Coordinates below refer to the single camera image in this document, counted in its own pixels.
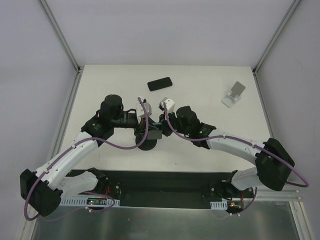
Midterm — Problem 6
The teal-edged black smartphone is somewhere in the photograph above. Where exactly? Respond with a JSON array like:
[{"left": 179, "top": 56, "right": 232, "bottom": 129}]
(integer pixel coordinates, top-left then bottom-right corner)
[{"left": 147, "top": 122, "right": 163, "bottom": 140}]

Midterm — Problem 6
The black round-base phone stand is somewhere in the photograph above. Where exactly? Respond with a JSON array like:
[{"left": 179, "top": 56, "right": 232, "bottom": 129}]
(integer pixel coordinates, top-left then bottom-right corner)
[{"left": 135, "top": 135, "right": 157, "bottom": 151}]

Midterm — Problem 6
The black phone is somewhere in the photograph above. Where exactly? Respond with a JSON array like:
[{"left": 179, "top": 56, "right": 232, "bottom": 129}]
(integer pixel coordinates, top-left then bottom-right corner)
[{"left": 147, "top": 77, "right": 173, "bottom": 92}]

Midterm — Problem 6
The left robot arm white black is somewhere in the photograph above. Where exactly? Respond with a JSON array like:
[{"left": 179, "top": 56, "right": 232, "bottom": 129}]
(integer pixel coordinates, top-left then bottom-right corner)
[{"left": 19, "top": 94, "right": 151, "bottom": 221}]

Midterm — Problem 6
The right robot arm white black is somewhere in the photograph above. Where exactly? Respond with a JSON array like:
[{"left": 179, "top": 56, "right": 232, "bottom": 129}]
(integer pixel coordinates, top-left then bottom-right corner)
[{"left": 159, "top": 103, "right": 295, "bottom": 198}]

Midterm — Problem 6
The silver folding phone stand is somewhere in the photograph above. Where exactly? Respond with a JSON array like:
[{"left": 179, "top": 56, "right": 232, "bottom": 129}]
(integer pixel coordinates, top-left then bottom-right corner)
[{"left": 221, "top": 81, "right": 246, "bottom": 108}]

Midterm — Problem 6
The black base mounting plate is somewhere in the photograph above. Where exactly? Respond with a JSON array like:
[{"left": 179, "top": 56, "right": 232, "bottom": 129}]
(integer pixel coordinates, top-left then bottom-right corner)
[{"left": 69, "top": 169, "right": 258, "bottom": 208}]

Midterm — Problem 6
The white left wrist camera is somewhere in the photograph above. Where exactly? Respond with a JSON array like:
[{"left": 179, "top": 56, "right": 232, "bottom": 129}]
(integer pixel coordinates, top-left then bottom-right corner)
[{"left": 135, "top": 96, "right": 152, "bottom": 120}]

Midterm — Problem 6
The right white cable duct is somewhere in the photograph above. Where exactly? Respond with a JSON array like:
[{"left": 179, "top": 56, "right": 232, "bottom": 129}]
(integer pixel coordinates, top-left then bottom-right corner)
[{"left": 210, "top": 199, "right": 228, "bottom": 211}]

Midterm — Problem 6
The white cable duct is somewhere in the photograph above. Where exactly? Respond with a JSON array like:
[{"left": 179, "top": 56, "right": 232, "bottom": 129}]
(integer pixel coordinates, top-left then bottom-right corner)
[
  {"left": 59, "top": 196, "right": 120, "bottom": 208},
  {"left": 210, "top": 199, "right": 228, "bottom": 211}
]

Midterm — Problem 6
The left aluminium frame post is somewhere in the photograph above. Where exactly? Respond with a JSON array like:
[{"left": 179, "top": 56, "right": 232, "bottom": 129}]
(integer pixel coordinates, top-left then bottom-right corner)
[{"left": 37, "top": 0, "right": 82, "bottom": 74}]

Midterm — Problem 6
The aluminium frame post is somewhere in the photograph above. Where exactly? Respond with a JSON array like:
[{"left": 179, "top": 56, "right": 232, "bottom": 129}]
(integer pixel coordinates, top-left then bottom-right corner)
[
  {"left": 37, "top": 0, "right": 82, "bottom": 74},
  {"left": 252, "top": 0, "right": 302, "bottom": 76}
]

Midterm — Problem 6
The left white cable duct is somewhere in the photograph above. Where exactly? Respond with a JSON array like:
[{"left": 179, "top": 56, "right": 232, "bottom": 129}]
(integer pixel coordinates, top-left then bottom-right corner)
[{"left": 59, "top": 196, "right": 120, "bottom": 208}]

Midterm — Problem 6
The aluminium rail extrusion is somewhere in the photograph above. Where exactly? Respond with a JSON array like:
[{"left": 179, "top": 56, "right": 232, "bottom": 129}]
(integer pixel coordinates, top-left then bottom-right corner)
[{"left": 255, "top": 189, "right": 302, "bottom": 202}]

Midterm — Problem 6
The right aluminium frame post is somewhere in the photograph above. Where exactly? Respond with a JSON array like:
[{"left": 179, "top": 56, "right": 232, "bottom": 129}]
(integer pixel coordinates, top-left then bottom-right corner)
[{"left": 252, "top": 0, "right": 302, "bottom": 76}]

